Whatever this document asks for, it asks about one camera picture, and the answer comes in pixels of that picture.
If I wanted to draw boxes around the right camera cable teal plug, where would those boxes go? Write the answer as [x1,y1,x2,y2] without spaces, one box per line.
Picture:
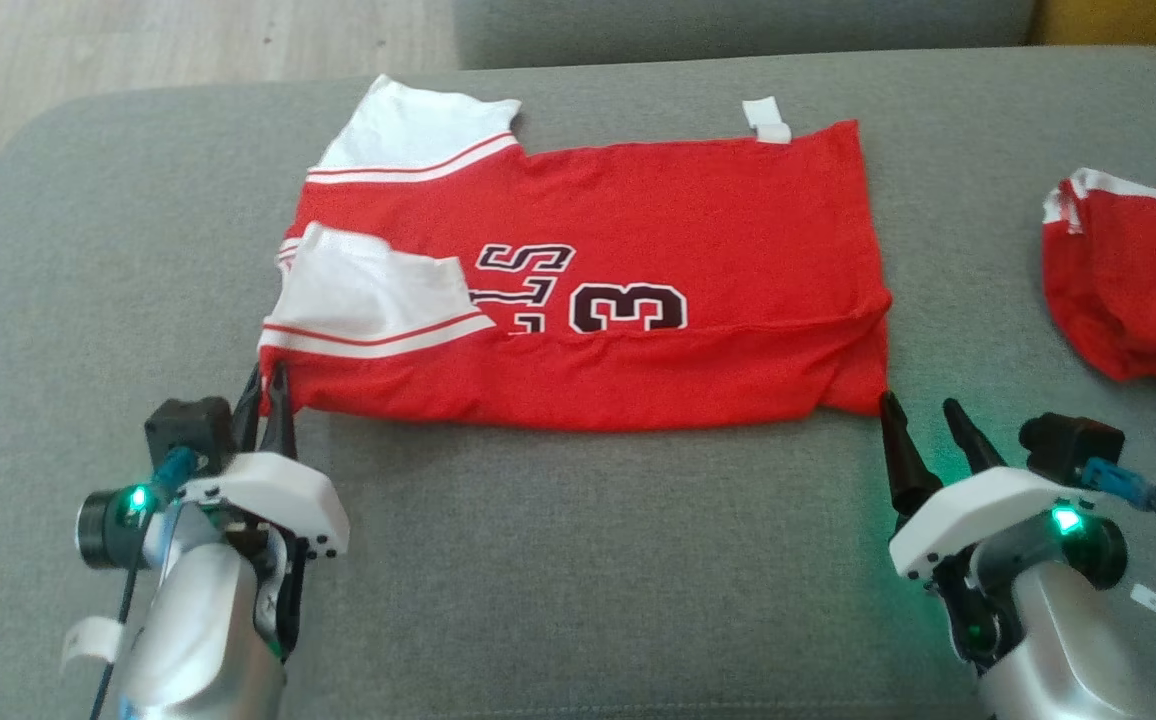
[1080,457,1156,720]

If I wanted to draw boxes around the left camera cable teal plug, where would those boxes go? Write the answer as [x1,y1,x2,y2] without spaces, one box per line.
[88,446,202,720]

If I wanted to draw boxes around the large grey sofa seat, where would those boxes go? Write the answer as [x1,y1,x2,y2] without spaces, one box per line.
[0,44,1156,720]

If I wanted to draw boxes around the grey sofa cushion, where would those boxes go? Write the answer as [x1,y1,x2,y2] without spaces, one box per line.
[452,0,1038,72]

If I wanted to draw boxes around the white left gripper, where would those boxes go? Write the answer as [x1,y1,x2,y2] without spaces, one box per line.
[177,361,352,560]

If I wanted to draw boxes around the red white sports shorts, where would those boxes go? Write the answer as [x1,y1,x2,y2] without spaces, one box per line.
[1040,167,1156,404]

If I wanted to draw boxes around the red white basketball jersey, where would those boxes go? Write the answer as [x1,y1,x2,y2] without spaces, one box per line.
[257,74,895,434]

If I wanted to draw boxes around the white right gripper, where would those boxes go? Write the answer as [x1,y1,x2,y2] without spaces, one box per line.
[879,390,1105,582]

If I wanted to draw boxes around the camera cable teal plug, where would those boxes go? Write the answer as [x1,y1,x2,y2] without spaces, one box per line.
[88,446,202,720]
[1080,457,1156,720]

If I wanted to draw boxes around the yellow sofa cushion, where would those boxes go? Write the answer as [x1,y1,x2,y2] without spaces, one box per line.
[1027,0,1156,50]

